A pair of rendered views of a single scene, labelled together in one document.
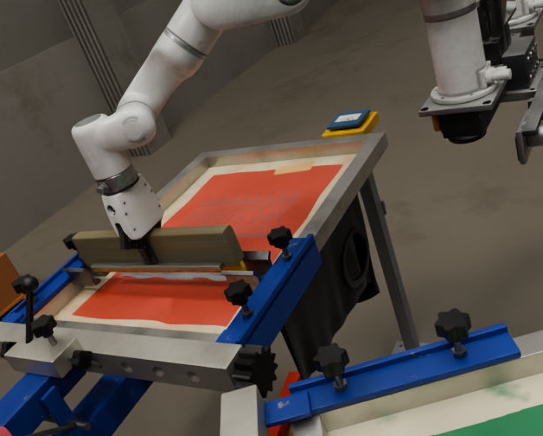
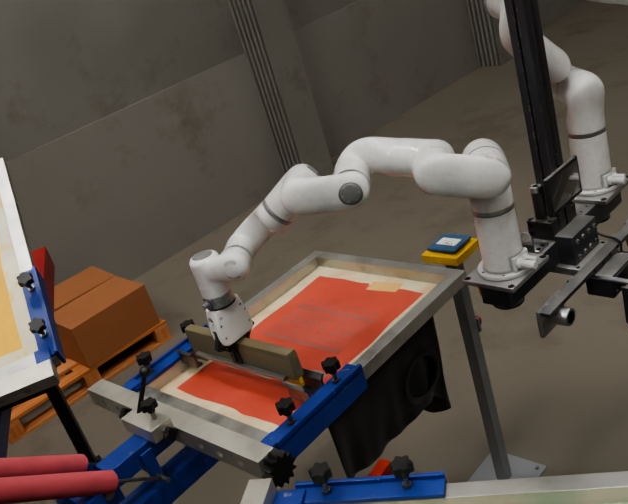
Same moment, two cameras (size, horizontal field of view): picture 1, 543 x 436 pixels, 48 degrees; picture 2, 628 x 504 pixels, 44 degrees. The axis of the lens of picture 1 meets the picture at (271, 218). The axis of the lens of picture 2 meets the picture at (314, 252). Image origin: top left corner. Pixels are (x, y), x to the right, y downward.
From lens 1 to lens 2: 79 cm
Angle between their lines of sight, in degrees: 12
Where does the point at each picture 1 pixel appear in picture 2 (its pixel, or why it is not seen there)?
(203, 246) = (274, 361)
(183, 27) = (275, 204)
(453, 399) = not seen: outside the picture
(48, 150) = (202, 172)
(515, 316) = (618, 448)
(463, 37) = (497, 232)
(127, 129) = (227, 269)
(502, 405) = not seen: outside the picture
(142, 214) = (234, 326)
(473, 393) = not seen: outside the picture
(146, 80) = (250, 227)
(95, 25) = (267, 44)
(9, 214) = (155, 236)
